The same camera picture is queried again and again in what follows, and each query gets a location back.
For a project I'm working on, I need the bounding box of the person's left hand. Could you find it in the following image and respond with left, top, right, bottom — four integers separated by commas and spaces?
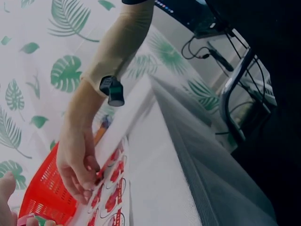
0, 171, 57, 226

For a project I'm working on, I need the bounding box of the person's right hand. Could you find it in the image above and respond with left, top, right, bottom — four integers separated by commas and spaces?
55, 110, 101, 206

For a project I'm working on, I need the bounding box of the pink green packet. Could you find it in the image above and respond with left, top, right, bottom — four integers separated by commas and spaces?
16, 211, 56, 226

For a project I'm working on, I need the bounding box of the white red-printed packet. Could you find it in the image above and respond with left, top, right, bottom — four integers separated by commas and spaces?
70, 74, 158, 226

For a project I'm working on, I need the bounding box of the person's right forearm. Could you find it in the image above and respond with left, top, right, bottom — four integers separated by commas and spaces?
66, 0, 156, 114

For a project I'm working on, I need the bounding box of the red plastic basket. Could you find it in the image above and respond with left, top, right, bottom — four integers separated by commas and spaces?
17, 140, 79, 225

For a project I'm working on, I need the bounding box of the black wrist band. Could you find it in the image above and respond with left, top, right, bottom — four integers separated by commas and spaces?
99, 75, 126, 107

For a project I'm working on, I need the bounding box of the black monitor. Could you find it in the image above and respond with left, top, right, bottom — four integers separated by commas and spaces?
153, 0, 222, 34

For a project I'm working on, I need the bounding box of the black cable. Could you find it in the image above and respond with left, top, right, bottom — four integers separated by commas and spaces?
181, 34, 213, 61

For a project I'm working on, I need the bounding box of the black metal frame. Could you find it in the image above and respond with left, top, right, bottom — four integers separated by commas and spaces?
218, 46, 278, 145

